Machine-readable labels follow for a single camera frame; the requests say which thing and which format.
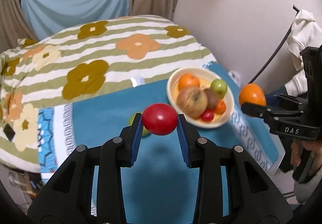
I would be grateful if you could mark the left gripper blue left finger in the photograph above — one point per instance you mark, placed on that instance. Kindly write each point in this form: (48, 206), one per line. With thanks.
(87, 187)

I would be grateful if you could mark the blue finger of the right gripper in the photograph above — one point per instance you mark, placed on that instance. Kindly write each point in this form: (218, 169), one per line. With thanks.
(263, 112)
(272, 100)

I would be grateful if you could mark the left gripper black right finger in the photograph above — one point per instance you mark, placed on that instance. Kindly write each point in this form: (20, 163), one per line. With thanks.
(232, 187)

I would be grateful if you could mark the large orange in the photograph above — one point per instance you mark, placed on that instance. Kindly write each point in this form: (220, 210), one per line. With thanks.
(252, 93)

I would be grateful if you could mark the small tangerine front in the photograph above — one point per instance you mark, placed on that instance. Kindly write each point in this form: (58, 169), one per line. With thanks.
(220, 107)

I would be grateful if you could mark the large green apple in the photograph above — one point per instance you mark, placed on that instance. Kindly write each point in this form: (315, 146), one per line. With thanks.
(220, 87)

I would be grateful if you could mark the brown kiwi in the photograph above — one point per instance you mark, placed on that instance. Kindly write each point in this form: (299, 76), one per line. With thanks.
(212, 98)

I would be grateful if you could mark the red cherry tomato back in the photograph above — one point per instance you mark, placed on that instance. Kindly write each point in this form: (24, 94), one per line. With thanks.
(207, 115)

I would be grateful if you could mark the red cherry tomato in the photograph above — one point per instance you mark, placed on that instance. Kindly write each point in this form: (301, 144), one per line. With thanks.
(207, 115)
(159, 119)

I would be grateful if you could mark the yellow red apple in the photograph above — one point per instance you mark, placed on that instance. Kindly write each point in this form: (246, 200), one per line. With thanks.
(192, 101)

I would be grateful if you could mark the medium orange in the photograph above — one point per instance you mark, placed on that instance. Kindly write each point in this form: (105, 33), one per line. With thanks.
(187, 80)

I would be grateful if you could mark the red cherry tomato front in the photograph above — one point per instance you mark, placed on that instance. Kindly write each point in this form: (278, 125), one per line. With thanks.
(159, 119)

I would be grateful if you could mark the person right hand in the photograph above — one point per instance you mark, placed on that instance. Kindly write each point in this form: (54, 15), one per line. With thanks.
(314, 146)

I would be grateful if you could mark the white plastic bag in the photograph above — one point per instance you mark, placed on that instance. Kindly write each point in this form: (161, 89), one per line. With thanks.
(235, 77)

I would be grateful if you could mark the cream ceramic bowl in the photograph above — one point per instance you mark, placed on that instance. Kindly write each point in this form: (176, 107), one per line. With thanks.
(205, 78)

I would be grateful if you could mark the white cloth garment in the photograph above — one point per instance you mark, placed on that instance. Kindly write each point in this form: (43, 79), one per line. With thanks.
(305, 32)

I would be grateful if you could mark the small black object on bed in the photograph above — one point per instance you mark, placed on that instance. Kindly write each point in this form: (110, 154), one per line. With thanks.
(9, 132)

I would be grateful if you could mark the floral striped bed blanket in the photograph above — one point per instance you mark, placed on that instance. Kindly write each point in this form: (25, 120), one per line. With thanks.
(83, 62)

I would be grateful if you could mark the left beige curtain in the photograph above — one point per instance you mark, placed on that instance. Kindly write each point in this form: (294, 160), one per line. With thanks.
(13, 25)

